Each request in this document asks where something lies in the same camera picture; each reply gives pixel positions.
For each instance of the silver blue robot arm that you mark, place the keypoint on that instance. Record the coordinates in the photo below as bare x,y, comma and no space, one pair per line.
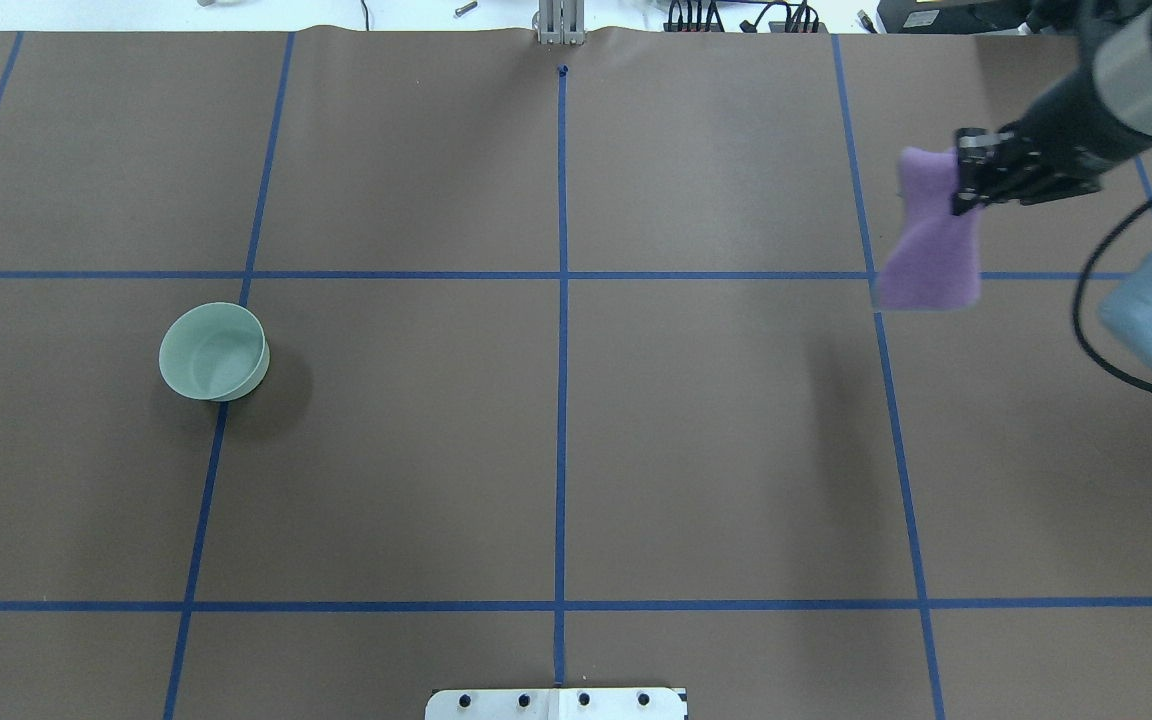
1115,43

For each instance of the purple microfiber cloth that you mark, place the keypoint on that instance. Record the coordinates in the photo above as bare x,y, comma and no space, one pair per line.
935,265

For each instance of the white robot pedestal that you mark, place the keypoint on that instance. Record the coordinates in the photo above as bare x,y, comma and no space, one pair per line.
559,703

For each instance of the light green bowl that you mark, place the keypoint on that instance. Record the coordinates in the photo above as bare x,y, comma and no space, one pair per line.
215,352

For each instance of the aluminium frame post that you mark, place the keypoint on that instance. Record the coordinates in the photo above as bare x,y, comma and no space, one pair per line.
560,22

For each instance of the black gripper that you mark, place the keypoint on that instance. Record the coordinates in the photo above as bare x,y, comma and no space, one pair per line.
1058,128

